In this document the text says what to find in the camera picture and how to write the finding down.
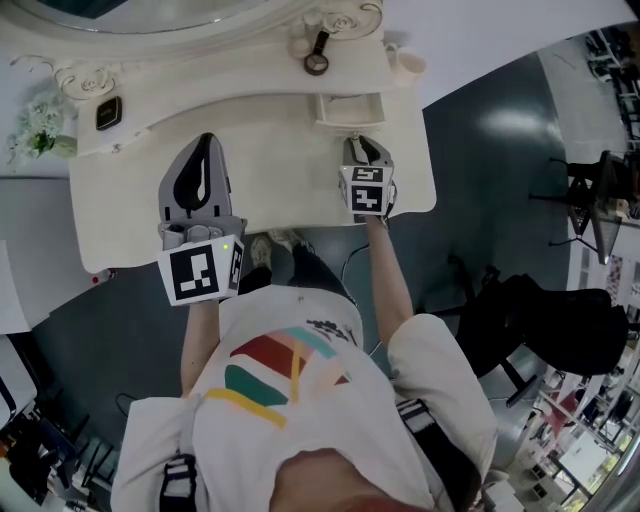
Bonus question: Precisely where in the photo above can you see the person's right shoe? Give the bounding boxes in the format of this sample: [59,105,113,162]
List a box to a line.
[269,228,307,252]

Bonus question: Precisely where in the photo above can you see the person's right forearm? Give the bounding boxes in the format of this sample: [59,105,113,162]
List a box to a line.
[364,213,417,347]

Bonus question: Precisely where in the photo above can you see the black harness strap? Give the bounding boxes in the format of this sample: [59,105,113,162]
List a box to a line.
[158,451,200,512]
[396,398,485,512]

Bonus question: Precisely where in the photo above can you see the white ceramic jug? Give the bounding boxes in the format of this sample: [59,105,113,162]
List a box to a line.
[383,41,428,89]

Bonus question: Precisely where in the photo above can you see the white ornate dressing table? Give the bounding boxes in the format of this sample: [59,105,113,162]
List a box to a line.
[0,0,437,275]

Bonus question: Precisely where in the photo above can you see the person's face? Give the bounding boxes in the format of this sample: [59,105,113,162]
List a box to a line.
[271,448,397,512]

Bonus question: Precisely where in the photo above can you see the black rounded square case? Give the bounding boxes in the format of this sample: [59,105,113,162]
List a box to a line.
[94,95,124,133]

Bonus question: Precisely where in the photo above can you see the person's left shoe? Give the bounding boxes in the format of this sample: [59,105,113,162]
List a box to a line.
[249,234,274,274]

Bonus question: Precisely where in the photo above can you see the white printed t-shirt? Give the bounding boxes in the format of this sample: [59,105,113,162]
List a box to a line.
[111,288,502,512]

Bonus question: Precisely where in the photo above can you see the black office chair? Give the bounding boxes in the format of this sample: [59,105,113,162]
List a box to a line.
[446,253,632,410]

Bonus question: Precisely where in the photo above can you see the white side desk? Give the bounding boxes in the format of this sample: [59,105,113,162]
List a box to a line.
[0,174,72,335]

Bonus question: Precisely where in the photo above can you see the dark trousers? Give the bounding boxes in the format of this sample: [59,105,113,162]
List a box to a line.
[236,241,360,307]

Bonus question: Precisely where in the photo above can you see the person's left forearm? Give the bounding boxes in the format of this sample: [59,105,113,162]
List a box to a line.
[179,298,224,397]

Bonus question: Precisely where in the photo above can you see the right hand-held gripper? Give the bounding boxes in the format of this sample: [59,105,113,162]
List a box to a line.
[337,136,399,224]

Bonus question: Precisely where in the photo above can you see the person's shoe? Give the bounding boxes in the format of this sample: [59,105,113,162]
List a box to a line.
[249,234,274,274]
[269,228,307,252]

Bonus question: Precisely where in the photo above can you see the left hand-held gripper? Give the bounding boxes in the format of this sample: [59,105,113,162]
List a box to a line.
[156,132,249,308]

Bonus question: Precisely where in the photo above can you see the oval white-framed mirror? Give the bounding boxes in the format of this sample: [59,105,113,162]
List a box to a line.
[8,0,307,37]

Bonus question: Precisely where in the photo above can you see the black metal frame table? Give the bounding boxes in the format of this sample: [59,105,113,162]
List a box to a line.
[528,148,640,267]

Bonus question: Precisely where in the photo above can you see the white flowers in vase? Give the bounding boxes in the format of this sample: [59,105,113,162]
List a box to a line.
[3,81,79,170]

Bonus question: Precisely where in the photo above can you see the brown handled hand mirror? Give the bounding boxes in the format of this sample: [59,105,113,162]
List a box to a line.
[302,29,333,78]

